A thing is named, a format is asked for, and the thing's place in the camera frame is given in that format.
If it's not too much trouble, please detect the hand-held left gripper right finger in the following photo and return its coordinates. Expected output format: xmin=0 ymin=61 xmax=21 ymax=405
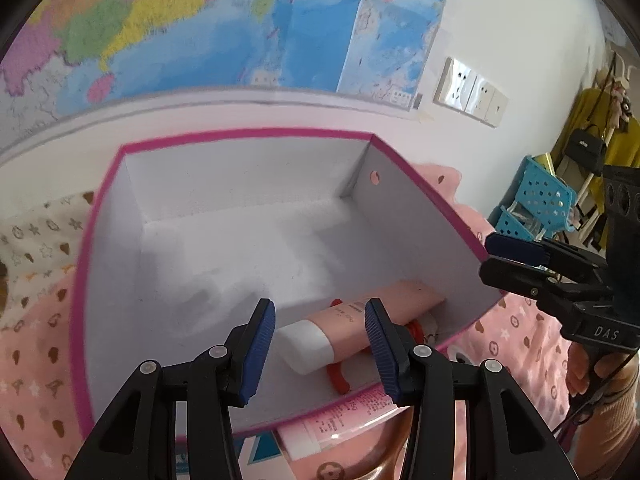
xmin=364 ymin=297 xmax=578 ymax=480

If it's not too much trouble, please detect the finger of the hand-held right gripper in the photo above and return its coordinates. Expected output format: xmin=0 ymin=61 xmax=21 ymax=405
xmin=478 ymin=255 xmax=613 ymax=321
xmin=484 ymin=231 xmax=608 ymax=283

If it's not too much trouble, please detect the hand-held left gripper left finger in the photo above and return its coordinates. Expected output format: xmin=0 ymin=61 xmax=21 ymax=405
xmin=64 ymin=298 xmax=277 ymax=480

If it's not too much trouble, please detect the pink tube with white cap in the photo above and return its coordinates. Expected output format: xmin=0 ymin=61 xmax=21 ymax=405
xmin=276 ymin=281 xmax=447 ymax=375

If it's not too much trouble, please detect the pink printed tube white cap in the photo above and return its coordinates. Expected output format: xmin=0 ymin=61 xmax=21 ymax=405
xmin=274 ymin=392 xmax=411 ymax=461

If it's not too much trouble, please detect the pink cardboard box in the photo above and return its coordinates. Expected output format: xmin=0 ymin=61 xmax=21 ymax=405
xmin=69 ymin=130 xmax=506 ymax=436

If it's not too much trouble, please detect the person's right forearm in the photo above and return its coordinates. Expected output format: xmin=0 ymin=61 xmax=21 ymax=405
xmin=575 ymin=355 xmax=640 ymax=480

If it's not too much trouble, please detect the person's right hand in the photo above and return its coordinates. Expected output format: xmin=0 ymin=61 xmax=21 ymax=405
xmin=566 ymin=342 xmax=601 ymax=396

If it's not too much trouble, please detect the clear plastic container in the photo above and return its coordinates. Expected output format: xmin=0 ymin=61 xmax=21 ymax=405
xmin=510 ymin=202 xmax=546 ymax=236

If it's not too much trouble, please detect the red plastic clip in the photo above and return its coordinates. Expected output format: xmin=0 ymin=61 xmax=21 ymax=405
xmin=325 ymin=297 xmax=426 ymax=395

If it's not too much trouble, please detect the blue perforated plastic basket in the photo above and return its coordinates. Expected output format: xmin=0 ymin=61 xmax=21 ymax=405
xmin=487 ymin=155 xmax=578 ymax=243

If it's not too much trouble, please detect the yellow garment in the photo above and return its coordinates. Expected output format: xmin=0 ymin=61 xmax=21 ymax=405
xmin=562 ymin=85 xmax=640 ymax=216

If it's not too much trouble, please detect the black handbag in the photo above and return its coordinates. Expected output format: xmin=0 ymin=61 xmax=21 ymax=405
xmin=565 ymin=127 xmax=608 ymax=171

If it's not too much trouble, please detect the blue and white card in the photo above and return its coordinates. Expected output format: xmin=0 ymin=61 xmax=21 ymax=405
xmin=247 ymin=432 xmax=286 ymax=480

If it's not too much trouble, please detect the pink printed blanket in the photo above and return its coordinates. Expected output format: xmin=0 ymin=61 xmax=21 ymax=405
xmin=0 ymin=162 xmax=591 ymax=480

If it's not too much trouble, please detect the white wall socket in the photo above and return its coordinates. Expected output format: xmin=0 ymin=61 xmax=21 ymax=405
xmin=482 ymin=87 xmax=510 ymax=128
xmin=433 ymin=56 xmax=477 ymax=110
xmin=464 ymin=74 xmax=498 ymax=120

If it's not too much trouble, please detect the colourful wall map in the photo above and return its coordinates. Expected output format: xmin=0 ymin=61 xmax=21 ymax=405
xmin=0 ymin=0 xmax=456 ymax=126

